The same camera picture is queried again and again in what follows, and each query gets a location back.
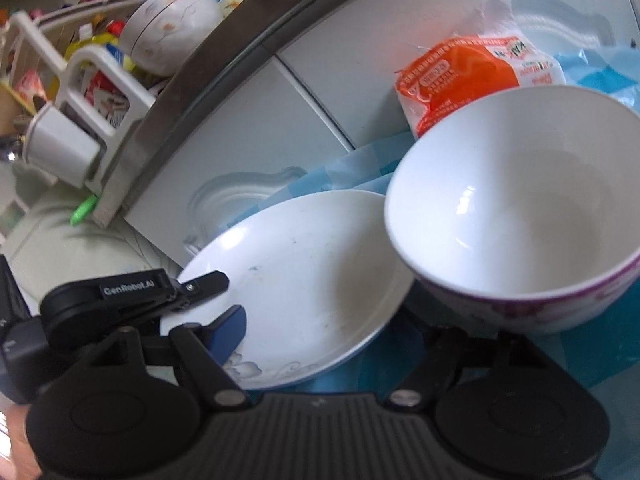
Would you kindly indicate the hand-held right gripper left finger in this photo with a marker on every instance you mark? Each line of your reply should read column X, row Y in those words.
column 231, row 329

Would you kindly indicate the white plastic dish rack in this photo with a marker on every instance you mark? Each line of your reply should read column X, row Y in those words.
column 80, row 60

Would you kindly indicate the white cabinet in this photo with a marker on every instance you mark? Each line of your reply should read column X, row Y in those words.
column 280, row 110

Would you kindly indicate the yellow bottle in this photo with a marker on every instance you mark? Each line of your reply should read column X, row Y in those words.
column 95, row 42

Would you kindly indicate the pink packet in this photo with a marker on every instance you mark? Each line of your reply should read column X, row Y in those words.
column 31, row 87

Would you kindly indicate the red printed package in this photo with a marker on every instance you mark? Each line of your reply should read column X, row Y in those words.
column 102, row 96

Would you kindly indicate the white bowl purple flower print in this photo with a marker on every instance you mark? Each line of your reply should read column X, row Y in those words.
column 515, row 210

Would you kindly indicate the white cup on rack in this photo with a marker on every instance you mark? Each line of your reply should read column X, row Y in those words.
column 62, row 145

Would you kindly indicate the white ceramic plate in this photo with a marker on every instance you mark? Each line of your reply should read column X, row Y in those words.
column 310, row 270

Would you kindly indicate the orange snack packet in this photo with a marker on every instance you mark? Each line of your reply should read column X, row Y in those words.
column 465, row 70

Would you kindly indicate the white floral ceramic bowl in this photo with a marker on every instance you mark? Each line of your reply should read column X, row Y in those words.
column 167, row 25

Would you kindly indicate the green plastic clip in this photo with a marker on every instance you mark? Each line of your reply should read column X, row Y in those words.
column 84, row 209

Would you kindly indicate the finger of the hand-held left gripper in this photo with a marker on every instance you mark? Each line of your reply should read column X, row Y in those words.
column 135, row 291

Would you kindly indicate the blue checkered tablecloth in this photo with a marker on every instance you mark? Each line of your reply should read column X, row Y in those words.
column 345, row 165

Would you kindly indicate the steel countertop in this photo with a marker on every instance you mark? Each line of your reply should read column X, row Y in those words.
column 200, row 70

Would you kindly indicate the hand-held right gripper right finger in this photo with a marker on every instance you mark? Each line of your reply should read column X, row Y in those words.
column 450, row 355

